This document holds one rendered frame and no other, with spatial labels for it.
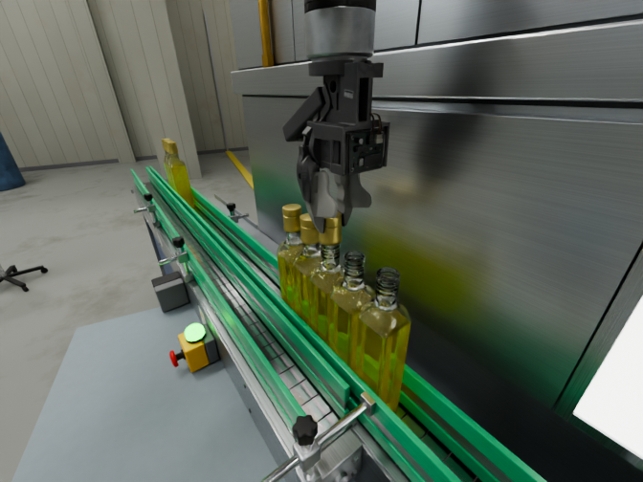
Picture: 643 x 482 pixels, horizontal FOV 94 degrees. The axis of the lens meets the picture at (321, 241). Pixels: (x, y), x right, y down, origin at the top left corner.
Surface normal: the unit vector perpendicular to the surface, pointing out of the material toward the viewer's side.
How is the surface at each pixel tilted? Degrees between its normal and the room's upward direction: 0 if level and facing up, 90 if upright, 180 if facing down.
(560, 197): 90
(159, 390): 0
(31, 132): 90
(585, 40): 90
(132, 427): 0
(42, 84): 90
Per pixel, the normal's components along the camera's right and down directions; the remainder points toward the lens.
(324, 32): -0.44, 0.42
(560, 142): -0.81, 0.29
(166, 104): 0.40, 0.42
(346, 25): 0.16, 0.46
